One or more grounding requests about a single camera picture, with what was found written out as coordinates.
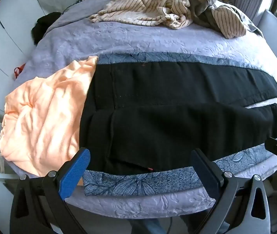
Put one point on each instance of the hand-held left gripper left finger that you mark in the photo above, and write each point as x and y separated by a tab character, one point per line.
75	173

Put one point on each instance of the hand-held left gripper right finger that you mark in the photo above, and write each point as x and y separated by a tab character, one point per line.
204	173

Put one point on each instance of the black pants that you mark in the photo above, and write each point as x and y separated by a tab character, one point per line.
165	121

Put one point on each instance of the blue floral bed runner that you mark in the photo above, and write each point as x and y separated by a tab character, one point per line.
133	182

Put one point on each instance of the peach orange garment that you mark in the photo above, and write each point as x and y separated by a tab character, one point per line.
43	117

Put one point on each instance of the cream striped garment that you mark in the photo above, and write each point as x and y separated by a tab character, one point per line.
230	22
133	9

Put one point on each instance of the lavender quilted bedspread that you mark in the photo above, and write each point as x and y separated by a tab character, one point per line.
104	39

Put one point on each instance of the white wardrobe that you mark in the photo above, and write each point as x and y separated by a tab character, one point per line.
7	41

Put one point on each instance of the black cloth bundle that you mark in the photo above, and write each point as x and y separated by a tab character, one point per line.
43	26

